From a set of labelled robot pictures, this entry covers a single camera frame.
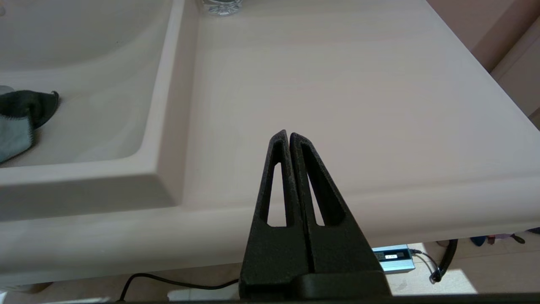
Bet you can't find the clear grey-capped plastic bottle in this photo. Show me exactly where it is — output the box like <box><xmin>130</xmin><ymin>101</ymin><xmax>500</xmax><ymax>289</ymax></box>
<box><xmin>202</xmin><ymin>0</ymin><xmax>243</xmax><ymax>16</ymax></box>

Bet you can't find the thin black floor cable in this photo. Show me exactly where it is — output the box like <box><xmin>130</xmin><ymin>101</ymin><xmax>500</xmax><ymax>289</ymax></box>
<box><xmin>119</xmin><ymin>273</ymin><xmax>241</xmax><ymax>301</ymax></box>

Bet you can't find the light blue fluffy cleaning cloth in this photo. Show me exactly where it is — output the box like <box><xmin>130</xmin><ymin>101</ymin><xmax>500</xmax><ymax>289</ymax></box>
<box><xmin>0</xmin><ymin>86</ymin><xmax>59</xmax><ymax>165</ymax></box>

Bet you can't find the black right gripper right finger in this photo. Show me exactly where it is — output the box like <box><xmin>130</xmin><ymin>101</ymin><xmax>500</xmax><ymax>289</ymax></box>
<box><xmin>290</xmin><ymin>132</ymin><xmax>391</xmax><ymax>296</ymax></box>

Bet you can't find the blue metal power box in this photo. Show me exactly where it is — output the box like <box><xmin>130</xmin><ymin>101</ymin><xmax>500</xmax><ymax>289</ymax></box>
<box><xmin>371</xmin><ymin>244</ymin><xmax>416</xmax><ymax>274</ymax></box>

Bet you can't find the black cable with connector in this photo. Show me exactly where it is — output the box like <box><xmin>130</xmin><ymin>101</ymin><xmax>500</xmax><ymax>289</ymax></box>
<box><xmin>411</xmin><ymin>239</ymin><xmax>458</xmax><ymax>283</ymax></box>

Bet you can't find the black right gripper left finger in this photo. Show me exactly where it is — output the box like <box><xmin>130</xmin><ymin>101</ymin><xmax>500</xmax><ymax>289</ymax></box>
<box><xmin>239</xmin><ymin>130</ymin><xmax>315</xmax><ymax>296</ymax></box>

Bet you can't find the white ceramic sink basin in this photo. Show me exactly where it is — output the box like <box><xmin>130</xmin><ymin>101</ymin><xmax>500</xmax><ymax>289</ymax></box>
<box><xmin>0</xmin><ymin>0</ymin><xmax>199</xmax><ymax>220</ymax></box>

